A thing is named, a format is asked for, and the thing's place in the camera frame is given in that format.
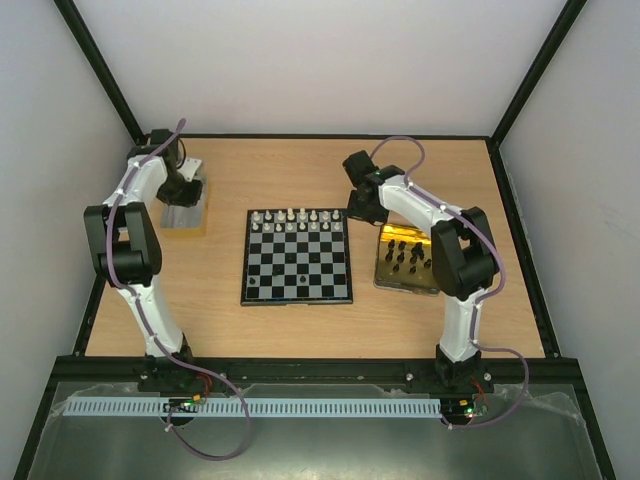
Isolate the silver gold tin lid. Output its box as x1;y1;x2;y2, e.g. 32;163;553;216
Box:
160;172;210;238

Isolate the gold tin with black pieces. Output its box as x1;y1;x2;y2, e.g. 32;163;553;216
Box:
373;223;440;296

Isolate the black silver chess board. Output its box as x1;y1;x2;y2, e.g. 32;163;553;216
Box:
240;207;353;306

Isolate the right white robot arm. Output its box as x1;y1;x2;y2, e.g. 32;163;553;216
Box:
343;150;502;392

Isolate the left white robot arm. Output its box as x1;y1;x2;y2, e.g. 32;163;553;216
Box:
83;120;206;368

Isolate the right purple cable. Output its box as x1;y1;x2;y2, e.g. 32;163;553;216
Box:
370;135;530;432

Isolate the purple cable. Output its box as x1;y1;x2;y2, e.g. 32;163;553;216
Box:
370;135;530;432
104;117;252;461

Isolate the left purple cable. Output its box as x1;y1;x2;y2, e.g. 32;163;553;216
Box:
104;117;252;461

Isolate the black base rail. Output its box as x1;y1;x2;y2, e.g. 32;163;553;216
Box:
48;356;586;396

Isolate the white slotted cable duct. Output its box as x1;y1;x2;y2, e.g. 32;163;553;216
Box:
62;397;441;419

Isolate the black aluminium frame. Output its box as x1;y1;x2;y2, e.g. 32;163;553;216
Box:
9;0;617;480

